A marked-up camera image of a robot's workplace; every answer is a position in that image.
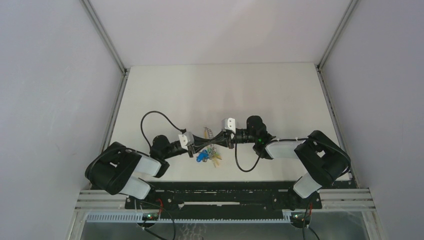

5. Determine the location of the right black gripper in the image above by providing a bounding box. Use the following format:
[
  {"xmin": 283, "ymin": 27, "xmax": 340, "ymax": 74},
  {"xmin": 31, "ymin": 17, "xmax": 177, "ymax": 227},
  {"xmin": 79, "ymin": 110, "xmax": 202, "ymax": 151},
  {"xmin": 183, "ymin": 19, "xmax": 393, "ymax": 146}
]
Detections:
[{"xmin": 209, "ymin": 128, "xmax": 257, "ymax": 149}]

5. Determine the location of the green tagged key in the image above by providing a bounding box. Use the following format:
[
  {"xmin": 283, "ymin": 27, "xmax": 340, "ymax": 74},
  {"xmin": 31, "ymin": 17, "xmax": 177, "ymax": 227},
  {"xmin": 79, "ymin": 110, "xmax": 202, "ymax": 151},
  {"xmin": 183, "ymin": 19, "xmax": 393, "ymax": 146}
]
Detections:
[{"xmin": 208, "ymin": 148, "xmax": 220, "ymax": 158}]

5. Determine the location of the large metal keyring yellow handle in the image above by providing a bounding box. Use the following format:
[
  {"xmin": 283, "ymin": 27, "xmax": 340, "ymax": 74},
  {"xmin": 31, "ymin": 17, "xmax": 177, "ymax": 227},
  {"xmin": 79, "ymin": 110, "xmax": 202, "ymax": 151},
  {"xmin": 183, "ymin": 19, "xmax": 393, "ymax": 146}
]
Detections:
[{"xmin": 204, "ymin": 127, "xmax": 216, "ymax": 151}]

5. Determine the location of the blue tagged key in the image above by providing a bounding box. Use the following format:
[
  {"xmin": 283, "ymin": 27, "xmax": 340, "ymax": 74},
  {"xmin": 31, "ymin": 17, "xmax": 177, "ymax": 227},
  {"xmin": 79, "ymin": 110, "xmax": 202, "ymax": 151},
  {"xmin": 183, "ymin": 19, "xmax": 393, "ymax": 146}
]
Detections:
[{"xmin": 196, "ymin": 149, "xmax": 209, "ymax": 163}]

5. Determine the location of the yellow tagged key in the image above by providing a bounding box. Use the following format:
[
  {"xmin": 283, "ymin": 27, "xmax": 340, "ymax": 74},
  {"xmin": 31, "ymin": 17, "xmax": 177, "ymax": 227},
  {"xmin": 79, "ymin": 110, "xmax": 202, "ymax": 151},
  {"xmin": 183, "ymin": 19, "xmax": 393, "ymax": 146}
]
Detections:
[{"xmin": 212, "ymin": 154, "xmax": 222, "ymax": 168}]

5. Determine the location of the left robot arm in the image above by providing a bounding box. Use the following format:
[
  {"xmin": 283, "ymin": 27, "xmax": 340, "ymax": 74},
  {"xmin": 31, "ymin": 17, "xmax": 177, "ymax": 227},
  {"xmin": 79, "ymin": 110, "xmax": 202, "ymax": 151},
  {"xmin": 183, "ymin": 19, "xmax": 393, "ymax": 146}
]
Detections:
[{"xmin": 84, "ymin": 132, "xmax": 211, "ymax": 209}]

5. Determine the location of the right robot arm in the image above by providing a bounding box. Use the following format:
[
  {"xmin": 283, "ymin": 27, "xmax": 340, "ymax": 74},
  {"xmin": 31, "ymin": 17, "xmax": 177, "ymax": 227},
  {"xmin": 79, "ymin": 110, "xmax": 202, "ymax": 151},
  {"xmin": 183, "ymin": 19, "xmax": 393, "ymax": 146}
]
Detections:
[{"xmin": 208, "ymin": 115, "xmax": 351, "ymax": 208}]

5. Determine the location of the left circuit board green led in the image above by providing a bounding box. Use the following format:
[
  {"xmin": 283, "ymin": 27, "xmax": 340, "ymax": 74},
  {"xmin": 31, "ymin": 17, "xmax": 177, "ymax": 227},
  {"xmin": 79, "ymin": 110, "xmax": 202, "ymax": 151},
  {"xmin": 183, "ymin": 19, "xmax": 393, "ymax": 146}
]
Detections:
[{"xmin": 142, "ymin": 213, "xmax": 160, "ymax": 222}]

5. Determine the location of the circuit board green led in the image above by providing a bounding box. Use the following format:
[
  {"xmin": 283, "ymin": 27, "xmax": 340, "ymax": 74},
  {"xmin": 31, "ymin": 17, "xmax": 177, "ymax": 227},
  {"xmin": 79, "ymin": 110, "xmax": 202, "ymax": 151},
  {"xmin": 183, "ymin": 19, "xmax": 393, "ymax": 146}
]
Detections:
[
  {"xmin": 290, "ymin": 214, "xmax": 310, "ymax": 223},
  {"xmin": 142, "ymin": 213, "xmax": 160, "ymax": 222}
]

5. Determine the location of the right circuit board green led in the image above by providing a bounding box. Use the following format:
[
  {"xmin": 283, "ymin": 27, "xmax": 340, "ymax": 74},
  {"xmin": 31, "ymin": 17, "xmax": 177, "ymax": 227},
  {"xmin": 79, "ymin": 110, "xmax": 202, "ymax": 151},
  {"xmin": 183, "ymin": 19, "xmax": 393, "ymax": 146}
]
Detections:
[{"xmin": 290, "ymin": 214, "xmax": 310, "ymax": 223}]

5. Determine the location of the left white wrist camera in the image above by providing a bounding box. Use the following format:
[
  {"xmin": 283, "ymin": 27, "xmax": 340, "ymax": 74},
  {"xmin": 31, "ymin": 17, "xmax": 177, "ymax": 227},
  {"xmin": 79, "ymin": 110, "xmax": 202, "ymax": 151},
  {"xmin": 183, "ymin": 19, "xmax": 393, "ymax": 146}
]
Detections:
[{"xmin": 178, "ymin": 131, "xmax": 194, "ymax": 150}]

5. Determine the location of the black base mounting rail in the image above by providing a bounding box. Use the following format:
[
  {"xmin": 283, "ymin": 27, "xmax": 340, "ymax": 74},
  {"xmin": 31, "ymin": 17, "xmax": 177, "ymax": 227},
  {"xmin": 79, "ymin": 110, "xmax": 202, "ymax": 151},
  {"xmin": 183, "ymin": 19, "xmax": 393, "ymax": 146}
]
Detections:
[{"xmin": 104, "ymin": 181, "xmax": 325, "ymax": 220}]

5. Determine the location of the white slotted cable duct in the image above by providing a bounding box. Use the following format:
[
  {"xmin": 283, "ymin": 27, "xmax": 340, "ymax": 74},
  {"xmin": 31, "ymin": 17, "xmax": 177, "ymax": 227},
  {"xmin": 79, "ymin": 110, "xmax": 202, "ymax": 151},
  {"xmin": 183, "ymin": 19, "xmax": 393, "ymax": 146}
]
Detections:
[{"xmin": 86, "ymin": 211, "xmax": 299, "ymax": 224}]

